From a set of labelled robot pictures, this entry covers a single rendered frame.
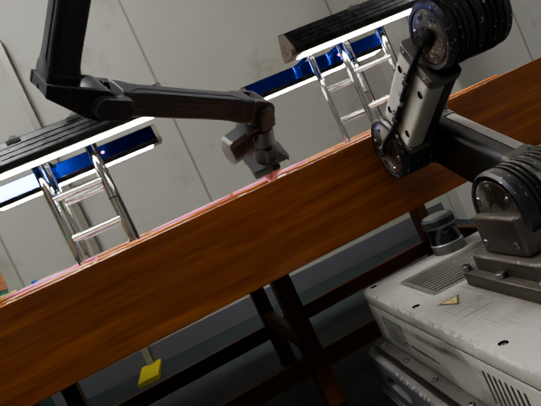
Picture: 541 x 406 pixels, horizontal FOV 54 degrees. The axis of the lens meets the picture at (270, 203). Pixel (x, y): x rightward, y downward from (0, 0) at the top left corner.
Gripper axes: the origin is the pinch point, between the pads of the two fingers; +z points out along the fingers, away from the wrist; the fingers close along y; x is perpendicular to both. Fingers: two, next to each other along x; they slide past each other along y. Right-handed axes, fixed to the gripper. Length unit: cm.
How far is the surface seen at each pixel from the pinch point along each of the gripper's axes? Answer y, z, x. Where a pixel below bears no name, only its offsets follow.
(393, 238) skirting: -103, 187, -64
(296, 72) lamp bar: -42, 24, -62
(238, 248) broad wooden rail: 18.8, -16.3, 25.7
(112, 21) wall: -1, 67, -218
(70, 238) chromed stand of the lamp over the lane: 53, 8, -18
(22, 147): 51, -21, -25
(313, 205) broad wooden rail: 0.8, -16.7, 24.9
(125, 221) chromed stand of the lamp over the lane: 38.0, 9.7, -16.9
